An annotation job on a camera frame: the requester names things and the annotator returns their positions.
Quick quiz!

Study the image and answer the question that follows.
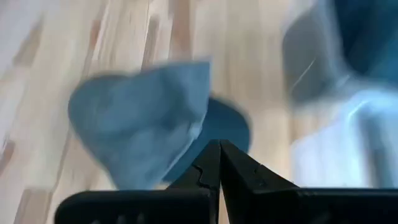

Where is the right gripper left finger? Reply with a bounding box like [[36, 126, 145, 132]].
[[54, 139, 221, 224]]

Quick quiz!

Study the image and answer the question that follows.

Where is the grey baseball cap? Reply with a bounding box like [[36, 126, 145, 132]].
[[67, 58, 252, 191]]

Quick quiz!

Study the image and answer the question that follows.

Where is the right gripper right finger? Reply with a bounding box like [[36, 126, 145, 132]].
[[219, 139, 398, 224]]

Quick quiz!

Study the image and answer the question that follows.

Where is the clear plastic container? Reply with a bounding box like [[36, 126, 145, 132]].
[[289, 88, 398, 189], [281, 0, 398, 106]]

